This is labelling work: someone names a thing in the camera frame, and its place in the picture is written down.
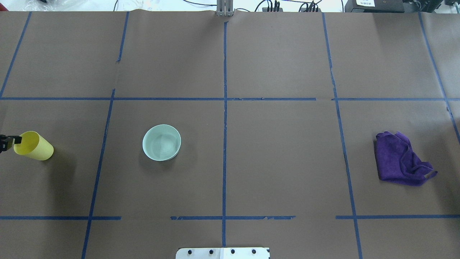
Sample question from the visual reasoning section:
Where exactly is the black electronics box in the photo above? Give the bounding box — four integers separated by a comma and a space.
344, 0, 404, 13

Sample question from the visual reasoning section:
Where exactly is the yellow plastic cup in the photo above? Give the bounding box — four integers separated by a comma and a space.
13, 131, 54, 161

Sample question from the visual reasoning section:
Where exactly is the purple microfiber cloth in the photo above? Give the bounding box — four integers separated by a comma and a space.
374, 131, 438, 187

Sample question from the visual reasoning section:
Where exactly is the grey aluminium frame post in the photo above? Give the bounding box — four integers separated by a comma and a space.
216, 0, 235, 17

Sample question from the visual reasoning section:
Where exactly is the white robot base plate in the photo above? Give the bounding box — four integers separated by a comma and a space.
175, 247, 271, 259

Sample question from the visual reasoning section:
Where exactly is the light green bowl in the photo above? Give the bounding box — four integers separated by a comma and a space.
142, 124, 182, 161

